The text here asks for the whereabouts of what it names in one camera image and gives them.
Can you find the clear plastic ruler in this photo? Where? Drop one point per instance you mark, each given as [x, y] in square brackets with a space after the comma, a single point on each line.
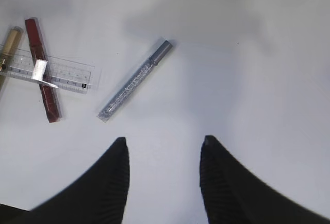
[65, 74]

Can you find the silver glitter pen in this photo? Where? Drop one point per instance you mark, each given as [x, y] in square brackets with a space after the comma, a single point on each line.
[134, 82]

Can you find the gold glitter pen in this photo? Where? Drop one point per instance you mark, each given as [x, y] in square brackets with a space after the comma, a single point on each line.
[10, 46]

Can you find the red glitter pen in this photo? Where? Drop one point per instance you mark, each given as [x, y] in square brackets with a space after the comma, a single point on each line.
[40, 60]

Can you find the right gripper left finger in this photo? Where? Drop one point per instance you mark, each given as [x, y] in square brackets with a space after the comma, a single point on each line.
[98, 196]

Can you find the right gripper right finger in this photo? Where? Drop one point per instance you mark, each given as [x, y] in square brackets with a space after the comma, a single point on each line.
[232, 194]

